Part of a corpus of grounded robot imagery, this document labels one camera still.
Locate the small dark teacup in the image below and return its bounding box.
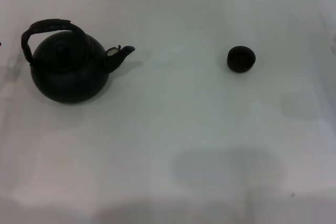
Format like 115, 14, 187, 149
227, 46, 257, 73

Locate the black round teapot with handle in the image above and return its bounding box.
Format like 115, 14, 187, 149
21, 18, 137, 104

